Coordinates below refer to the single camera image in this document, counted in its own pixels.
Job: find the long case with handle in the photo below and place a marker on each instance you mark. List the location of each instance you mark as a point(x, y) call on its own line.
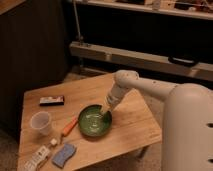
point(141, 60)

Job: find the metal stand pole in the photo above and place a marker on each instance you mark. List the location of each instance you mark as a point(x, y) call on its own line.
point(79, 35)

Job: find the green ceramic bowl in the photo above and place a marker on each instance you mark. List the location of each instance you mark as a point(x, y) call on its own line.
point(91, 123)

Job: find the upper shelf with items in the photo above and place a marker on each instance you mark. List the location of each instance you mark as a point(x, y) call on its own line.
point(144, 8)

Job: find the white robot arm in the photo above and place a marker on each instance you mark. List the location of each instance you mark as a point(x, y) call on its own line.
point(187, 126)

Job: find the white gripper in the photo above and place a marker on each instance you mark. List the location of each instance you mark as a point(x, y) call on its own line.
point(113, 98)

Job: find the black small box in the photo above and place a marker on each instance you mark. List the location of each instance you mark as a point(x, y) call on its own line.
point(51, 101)

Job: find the blue sponge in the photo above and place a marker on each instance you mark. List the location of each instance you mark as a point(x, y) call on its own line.
point(65, 153)

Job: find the wooden table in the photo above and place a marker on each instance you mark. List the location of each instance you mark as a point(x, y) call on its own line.
point(130, 127)

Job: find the white tube with cap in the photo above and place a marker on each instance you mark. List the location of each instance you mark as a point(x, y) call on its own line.
point(40, 157)

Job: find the clear plastic cup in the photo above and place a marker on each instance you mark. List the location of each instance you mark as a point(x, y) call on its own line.
point(42, 122)

